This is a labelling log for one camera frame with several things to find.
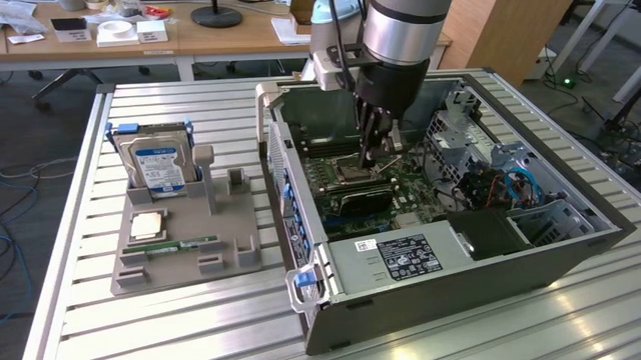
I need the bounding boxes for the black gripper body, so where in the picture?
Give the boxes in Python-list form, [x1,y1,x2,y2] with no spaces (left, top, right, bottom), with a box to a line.
[352,58,431,118]

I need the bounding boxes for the graphics card with black cooler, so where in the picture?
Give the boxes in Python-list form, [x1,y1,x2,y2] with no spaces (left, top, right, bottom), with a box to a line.
[330,187,396,219]

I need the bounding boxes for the CPU socket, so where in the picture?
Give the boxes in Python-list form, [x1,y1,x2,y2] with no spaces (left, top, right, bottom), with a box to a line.
[334,153,382,185]

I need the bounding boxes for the green motherboard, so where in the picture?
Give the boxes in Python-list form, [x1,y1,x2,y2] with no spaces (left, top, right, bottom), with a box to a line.
[287,123,451,241]

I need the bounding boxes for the tall metal disk bay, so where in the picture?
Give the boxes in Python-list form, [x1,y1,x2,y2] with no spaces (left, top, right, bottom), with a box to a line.
[424,80,502,192]

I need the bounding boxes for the stack of white papers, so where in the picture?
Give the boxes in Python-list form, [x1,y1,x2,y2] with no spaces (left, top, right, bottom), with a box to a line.
[270,16,315,47]

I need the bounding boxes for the brown cardboard box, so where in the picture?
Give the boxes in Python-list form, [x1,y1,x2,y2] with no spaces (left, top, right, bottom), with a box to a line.
[290,0,315,26]

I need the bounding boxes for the grey power supply unit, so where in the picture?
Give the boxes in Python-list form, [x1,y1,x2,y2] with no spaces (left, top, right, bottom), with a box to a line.
[327,220,475,296]

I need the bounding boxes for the black fan shroud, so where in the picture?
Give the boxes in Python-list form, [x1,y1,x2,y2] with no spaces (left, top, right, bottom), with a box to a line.
[447,208,535,262]

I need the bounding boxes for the wooden cabinet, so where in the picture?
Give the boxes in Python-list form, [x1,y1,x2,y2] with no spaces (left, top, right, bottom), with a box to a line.
[439,0,575,87]

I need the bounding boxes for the wooden desk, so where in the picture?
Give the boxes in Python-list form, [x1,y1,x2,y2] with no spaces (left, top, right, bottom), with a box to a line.
[0,0,451,72]

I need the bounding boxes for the low metal disk bay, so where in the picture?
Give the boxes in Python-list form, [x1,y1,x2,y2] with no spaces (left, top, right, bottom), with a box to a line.
[505,198,602,248]

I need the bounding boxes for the black round lamp base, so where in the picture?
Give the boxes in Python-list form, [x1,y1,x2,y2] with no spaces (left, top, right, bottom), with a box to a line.
[189,0,244,29]

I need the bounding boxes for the open grey PC case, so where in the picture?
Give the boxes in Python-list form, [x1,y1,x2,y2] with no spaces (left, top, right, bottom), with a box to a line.
[253,73,638,356]

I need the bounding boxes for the hard disk in blue carrier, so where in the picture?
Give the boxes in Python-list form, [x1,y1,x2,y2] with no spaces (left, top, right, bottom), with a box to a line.
[103,118,201,200]

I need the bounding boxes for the green RAM stick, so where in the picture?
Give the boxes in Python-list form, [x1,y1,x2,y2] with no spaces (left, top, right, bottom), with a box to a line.
[121,235,219,256]

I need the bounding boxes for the grey printed parts rack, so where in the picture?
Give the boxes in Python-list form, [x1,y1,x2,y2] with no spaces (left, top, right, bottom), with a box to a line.
[108,145,264,297]

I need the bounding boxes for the silver CPU chip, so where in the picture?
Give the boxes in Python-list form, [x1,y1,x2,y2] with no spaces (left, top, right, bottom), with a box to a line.
[127,213,164,241]

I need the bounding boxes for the white labelled box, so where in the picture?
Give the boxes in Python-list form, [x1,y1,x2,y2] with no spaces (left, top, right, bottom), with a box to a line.
[135,19,169,44]

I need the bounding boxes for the flat white box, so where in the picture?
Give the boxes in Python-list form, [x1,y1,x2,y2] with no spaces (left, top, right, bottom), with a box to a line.
[95,28,140,48]

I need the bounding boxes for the white tape roll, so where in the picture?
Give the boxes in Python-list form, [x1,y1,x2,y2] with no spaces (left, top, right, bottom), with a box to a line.
[97,20,132,38]

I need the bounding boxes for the black topped white box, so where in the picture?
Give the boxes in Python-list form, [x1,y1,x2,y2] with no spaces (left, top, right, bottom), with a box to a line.
[49,17,92,43]

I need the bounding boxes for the clear plastic bag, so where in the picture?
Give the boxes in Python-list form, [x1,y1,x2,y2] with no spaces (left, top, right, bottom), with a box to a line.
[0,0,49,35]

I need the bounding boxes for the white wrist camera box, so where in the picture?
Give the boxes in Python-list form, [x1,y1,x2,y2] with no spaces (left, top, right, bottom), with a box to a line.
[312,44,359,92]

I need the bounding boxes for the black cable bundle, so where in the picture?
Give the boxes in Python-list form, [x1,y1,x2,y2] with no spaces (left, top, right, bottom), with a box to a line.
[434,170,502,211]

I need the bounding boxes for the blue disk wire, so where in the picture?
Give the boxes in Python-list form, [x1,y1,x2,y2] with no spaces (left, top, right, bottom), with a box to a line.
[502,166,545,209]

